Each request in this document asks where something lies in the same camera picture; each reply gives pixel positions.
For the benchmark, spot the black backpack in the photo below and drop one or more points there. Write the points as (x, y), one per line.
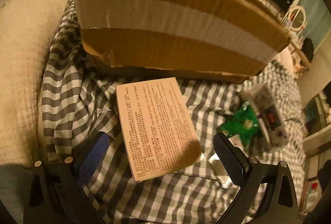
(308, 49)

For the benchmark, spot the silver foil packet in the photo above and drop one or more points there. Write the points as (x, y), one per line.
(228, 162)

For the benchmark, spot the brown cardboard box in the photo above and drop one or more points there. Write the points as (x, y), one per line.
(217, 40)

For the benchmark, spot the checkered grey white cloth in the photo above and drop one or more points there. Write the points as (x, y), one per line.
(78, 103)

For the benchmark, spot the green plastic packet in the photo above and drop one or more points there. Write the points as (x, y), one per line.
(244, 123)

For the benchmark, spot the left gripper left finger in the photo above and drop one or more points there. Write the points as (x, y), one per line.
(56, 188)

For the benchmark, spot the white oval vanity mirror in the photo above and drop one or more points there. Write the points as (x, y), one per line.
(297, 18)

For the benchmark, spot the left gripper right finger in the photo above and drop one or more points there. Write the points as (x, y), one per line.
(279, 201)

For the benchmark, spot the white QR code sachet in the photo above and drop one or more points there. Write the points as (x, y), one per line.
(269, 118)

